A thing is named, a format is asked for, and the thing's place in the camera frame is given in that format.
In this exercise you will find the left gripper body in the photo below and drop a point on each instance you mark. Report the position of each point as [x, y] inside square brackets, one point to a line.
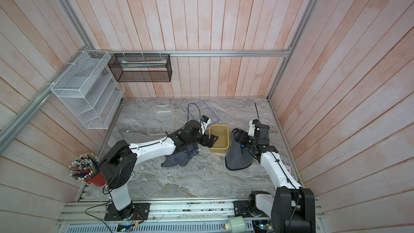
[200, 138]

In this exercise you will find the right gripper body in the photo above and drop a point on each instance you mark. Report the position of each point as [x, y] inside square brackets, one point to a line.
[255, 145]

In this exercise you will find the yellow lunch box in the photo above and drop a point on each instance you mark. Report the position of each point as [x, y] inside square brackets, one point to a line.
[223, 142]

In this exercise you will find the dark grey cloth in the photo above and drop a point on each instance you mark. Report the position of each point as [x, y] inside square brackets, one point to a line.
[181, 158]

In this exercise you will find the clear lunch box lid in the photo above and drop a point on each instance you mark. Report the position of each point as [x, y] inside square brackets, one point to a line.
[200, 108]

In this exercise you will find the clear lunch box blue rim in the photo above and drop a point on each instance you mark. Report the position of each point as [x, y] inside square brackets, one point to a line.
[161, 120]

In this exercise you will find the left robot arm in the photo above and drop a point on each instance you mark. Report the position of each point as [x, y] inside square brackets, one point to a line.
[118, 164]

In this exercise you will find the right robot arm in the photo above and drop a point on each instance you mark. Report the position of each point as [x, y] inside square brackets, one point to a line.
[292, 208]

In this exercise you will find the pink calculator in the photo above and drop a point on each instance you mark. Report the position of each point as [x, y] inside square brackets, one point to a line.
[288, 168]

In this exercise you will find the white cylinder device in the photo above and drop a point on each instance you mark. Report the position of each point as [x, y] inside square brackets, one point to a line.
[236, 225]

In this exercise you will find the black mesh basket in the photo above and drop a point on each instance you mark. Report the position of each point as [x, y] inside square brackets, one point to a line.
[141, 68]

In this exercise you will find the red cup of pencils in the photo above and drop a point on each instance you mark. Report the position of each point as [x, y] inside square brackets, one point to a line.
[86, 168]

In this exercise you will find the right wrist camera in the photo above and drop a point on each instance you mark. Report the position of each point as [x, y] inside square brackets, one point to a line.
[252, 127]

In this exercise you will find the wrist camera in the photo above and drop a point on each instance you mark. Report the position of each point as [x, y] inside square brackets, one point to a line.
[252, 127]
[205, 122]

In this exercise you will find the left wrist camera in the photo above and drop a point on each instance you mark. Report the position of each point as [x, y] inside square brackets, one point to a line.
[205, 122]

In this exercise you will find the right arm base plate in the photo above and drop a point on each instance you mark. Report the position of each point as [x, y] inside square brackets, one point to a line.
[243, 209]

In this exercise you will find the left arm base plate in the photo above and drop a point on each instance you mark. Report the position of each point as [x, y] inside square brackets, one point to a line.
[134, 211]

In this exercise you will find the white wire mesh shelf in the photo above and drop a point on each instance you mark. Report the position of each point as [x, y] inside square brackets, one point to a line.
[92, 95]

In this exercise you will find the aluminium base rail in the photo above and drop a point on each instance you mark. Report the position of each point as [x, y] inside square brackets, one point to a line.
[189, 215]

